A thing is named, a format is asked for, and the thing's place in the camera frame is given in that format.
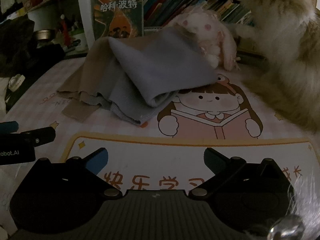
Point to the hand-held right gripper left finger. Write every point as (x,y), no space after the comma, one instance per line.
(98,160)

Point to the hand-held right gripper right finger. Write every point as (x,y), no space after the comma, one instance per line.
(210,159)

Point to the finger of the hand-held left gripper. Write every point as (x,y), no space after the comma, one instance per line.
(41,135)
(8,127)

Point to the grey knit garment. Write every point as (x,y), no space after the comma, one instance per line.
(160,62)

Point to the cartoon printed desk mat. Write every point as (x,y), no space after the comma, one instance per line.
(200,120)

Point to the black cloth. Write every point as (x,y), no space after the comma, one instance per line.
(23,47)

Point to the metal bowl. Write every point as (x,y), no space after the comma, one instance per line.
(44,35)

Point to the white plush bunny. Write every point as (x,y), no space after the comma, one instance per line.
(212,33)

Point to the white bookshelf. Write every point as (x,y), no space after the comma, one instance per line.
(83,7)

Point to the fluffy orange cat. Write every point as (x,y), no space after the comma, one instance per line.
(282,42)

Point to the dark illustrated book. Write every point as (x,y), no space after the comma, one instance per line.
(120,15)

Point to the row of colourful books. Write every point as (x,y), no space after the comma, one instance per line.
(190,3)

